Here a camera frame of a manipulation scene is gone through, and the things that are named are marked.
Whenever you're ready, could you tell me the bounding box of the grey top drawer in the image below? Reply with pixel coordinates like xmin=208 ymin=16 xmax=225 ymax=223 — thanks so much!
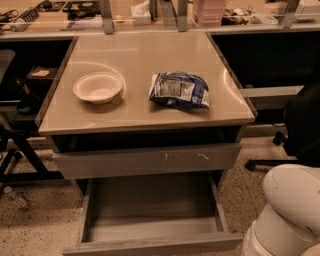
xmin=53 ymin=143 xmax=241 ymax=179

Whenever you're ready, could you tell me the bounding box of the black office chair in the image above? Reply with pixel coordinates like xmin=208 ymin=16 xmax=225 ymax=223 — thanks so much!
xmin=245 ymin=64 xmax=320 ymax=171

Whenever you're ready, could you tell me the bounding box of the blue chip bag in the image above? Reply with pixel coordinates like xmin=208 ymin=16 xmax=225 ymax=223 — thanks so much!
xmin=149 ymin=71 xmax=210 ymax=110

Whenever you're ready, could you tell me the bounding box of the grey drawer cabinet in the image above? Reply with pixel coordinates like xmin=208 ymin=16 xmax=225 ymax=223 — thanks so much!
xmin=34 ymin=30 xmax=258 ymax=201

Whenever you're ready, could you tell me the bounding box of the clear plastic bottle on floor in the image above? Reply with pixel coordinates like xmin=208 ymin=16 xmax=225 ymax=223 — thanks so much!
xmin=3 ymin=186 xmax=28 ymax=209

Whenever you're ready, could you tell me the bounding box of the white tissue box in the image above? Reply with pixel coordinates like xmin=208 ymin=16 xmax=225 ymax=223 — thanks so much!
xmin=131 ymin=0 xmax=151 ymax=25

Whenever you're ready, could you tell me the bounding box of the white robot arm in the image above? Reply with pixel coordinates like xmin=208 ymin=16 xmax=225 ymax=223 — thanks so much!
xmin=241 ymin=164 xmax=320 ymax=256

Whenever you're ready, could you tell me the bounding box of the black stand left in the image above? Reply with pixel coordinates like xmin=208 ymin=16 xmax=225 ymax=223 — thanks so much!
xmin=0 ymin=65 xmax=63 ymax=183

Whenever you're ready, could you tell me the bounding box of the white paper bowl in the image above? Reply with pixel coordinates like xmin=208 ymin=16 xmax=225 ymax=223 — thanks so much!
xmin=73 ymin=72 xmax=124 ymax=105

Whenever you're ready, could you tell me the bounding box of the long back workbench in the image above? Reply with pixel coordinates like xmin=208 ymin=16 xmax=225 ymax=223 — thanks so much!
xmin=0 ymin=0 xmax=320 ymax=38

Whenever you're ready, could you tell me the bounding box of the grey drawer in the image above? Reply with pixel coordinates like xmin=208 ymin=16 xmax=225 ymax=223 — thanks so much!
xmin=53 ymin=143 xmax=241 ymax=179
xmin=63 ymin=173 xmax=243 ymax=256

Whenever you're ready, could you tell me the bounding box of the pink plastic crate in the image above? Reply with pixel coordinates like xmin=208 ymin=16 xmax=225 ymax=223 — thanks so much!
xmin=192 ymin=0 xmax=226 ymax=27

